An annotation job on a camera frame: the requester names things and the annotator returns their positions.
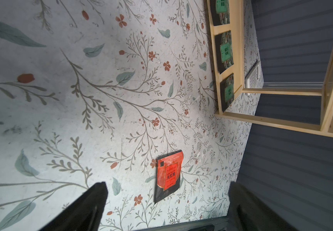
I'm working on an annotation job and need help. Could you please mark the red tea bag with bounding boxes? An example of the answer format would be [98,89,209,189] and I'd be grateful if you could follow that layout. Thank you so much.
[154,150,184,204]

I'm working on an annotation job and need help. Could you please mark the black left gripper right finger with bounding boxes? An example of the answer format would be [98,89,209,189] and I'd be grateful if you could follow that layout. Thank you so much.
[228,182,296,231]

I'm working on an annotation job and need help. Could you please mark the light wooden two-tier shelf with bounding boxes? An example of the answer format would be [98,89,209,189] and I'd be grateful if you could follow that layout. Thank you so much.
[206,0,333,139]

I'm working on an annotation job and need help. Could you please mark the green tea bag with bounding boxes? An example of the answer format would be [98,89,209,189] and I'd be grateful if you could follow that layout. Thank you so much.
[210,0,230,26]
[220,74,235,112]
[215,31,234,74]

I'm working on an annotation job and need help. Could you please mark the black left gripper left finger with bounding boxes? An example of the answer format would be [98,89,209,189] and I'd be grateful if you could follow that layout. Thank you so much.
[41,182,108,231]

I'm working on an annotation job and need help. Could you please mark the white scientific calculator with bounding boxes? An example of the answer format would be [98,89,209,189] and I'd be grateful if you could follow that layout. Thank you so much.
[245,60,261,89]

